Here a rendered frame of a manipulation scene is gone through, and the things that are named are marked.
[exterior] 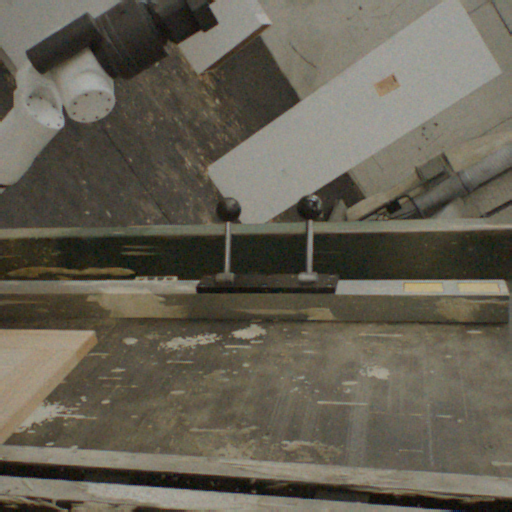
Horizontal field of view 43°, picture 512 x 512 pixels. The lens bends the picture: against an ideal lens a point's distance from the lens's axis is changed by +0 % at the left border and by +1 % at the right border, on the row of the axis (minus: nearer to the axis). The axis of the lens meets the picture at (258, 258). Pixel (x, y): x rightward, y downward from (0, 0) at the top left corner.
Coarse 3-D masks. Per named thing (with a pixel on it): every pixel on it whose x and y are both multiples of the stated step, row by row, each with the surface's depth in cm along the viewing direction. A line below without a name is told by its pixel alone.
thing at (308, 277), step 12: (300, 204) 90; (312, 204) 90; (300, 216) 91; (312, 216) 90; (312, 228) 91; (312, 240) 90; (312, 252) 90; (312, 264) 90; (300, 276) 89; (312, 276) 89
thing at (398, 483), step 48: (0, 480) 51; (48, 480) 51; (96, 480) 51; (144, 480) 51; (192, 480) 50; (240, 480) 49; (288, 480) 48; (336, 480) 48; (384, 480) 47; (432, 480) 47; (480, 480) 46
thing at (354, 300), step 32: (0, 288) 101; (32, 288) 100; (64, 288) 98; (96, 288) 97; (128, 288) 96; (160, 288) 95; (192, 288) 94; (352, 288) 88; (384, 288) 87; (448, 288) 85; (352, 320) 88; (384, 320) 87; (416, 320) 86; (448, 320) 85; (480, 320) 84
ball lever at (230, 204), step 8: (224, 200) 93; (232, 200) 93; (216, 208) 94; (224, 208) 92; (232, 208) 93; (240, 208) 94; (224, 216) 93; (232, 216) 93; (224, 232) 94; (224, 240) 93; (224, 248) 93; (224, 256) 93; (224, 264) 93; (224, 272) 92; (216, 280) 92; (224, 280) 92; (232, 280) 92
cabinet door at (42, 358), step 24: (0, 336) 89; (24, 336) 88; (48, 336) 88; (72, 336) 87; (0, 360) 83; (24, 360) 82; (48, 360) 81; (72, 360) 82; (0, 384) 77; (24, 384) 76; (48, 384) 77; (0, 408) 71; (24, 408) 72; (0, 432) 68
